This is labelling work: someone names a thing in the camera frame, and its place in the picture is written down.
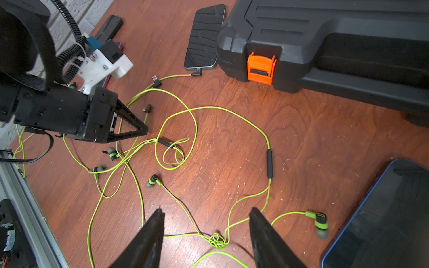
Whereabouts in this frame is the yellow-green earphone cables tangle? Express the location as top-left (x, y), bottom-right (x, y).
top-left (11, 68), bottom-right (330, 268)

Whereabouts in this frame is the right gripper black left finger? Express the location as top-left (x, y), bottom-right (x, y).
top-left (109, 208), bottom-right (165, 268)

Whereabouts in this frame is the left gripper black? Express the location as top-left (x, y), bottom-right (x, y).
top-left (1, 82), bottom-right (149, 144)

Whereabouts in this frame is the aluminium rail frame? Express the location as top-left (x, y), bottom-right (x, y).
top-left (1, 163), bottom-right (69, 268)

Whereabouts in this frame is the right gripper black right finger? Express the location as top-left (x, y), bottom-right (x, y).
top-left (249, 207), bottom-right (306, 268)

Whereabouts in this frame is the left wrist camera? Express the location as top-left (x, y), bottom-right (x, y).
top-left (77, 34), bottom-right (134, 95)

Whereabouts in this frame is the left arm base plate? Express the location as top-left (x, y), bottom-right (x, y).
top-left (1, 199), bottom-right (38, 268)

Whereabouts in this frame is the black plastic tool case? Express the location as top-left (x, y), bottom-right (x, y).
top-left (217, 1), bottom-right (429, 127)

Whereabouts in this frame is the black smartphone blue edge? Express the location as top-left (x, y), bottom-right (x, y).
top-left (320, 159), bottom-right (429, 268)

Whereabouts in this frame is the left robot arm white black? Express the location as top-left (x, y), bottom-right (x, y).
top-left (1, 1), bottom-right (148, 144)

